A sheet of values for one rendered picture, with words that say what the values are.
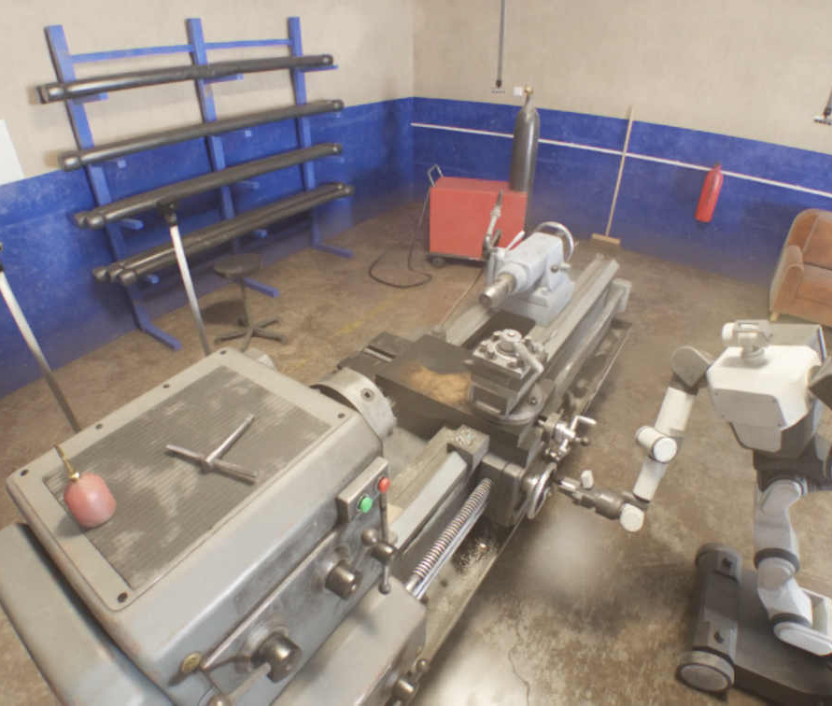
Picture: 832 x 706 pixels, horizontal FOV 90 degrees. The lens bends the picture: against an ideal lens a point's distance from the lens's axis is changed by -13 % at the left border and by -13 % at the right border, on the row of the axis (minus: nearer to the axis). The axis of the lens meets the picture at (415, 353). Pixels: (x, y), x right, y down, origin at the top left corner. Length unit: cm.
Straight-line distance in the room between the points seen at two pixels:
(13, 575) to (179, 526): 30
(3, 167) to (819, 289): 594
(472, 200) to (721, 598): 345
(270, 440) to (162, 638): 36
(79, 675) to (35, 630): 11
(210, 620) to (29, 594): 30
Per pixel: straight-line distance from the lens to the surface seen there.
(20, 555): 101
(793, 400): 145
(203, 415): 101
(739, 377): 148
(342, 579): 95
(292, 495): 85
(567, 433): 161
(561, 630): 221
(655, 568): 250
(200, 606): 80
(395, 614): 128
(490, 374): 146
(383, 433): 123
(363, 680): 124
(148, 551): 83
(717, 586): 233
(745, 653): 226
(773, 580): 199
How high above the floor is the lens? 196
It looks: 35 degrees down
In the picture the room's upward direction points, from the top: straight up
